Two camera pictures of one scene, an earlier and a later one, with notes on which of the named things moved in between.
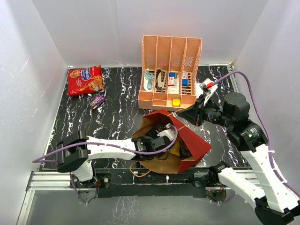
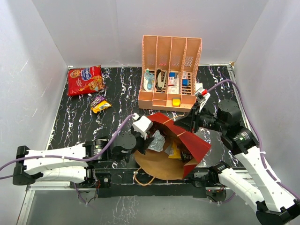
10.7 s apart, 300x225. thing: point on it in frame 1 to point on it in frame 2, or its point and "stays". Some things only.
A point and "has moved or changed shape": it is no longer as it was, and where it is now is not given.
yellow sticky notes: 176,102 stays
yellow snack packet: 176,150 to 97,108
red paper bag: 189,148 has moved or changed shape
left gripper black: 153,133 to 145,142
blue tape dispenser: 149,81 stays
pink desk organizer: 169,74 stays
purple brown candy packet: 97,101 stays
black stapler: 161,79 stays
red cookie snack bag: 83,80 stays
